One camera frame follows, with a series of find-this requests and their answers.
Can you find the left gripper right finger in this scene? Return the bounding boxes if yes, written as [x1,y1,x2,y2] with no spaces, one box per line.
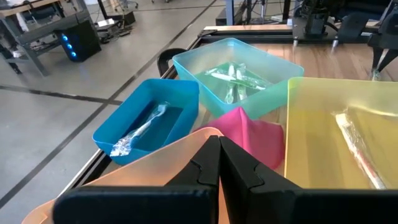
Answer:
[220,136,398,224]

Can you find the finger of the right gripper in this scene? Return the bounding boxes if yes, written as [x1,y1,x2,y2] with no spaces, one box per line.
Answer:
[377,48,398,73]
[372,46,385,71]

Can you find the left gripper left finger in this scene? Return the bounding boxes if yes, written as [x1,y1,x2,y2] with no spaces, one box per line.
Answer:
[52,135,221,224]

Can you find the green toothbrush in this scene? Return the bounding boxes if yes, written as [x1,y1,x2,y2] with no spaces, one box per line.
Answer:
[205,68,272,91]
[235,67,249,101]
[369,67,382,83]
[224,63,236,105]

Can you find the blue toothbrush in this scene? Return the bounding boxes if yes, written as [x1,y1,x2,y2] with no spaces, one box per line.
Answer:
[109,101,171,158]

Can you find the orange translucent plastic bin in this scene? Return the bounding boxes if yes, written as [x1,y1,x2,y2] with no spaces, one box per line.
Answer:
[21,126,223,224]

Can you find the yellow translucent plastic bin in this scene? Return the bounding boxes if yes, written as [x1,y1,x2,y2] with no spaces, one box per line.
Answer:
[284,77,398,190]

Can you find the small pink plastic bin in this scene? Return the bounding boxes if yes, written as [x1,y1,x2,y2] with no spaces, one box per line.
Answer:
[198,106,285,170]

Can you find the blue plastic bin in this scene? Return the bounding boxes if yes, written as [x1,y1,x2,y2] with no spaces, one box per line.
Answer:
[92,78,200,166]

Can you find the teal translucent plastic bin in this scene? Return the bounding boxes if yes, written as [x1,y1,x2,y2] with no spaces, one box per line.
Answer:
[172,37,305,121]

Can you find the grey-legged side desk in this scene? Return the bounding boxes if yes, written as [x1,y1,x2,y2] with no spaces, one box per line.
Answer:
[214,0,293,27]

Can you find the black computer tower blue lights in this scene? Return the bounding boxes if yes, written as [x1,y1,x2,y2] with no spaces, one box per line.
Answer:
[55,19,103,63]

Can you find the grey metal desk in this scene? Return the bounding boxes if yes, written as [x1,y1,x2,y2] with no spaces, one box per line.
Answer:
[0,0,90,78]

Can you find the black curved table handle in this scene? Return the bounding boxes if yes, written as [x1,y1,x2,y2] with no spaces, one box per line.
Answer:
[157,47,188,78]

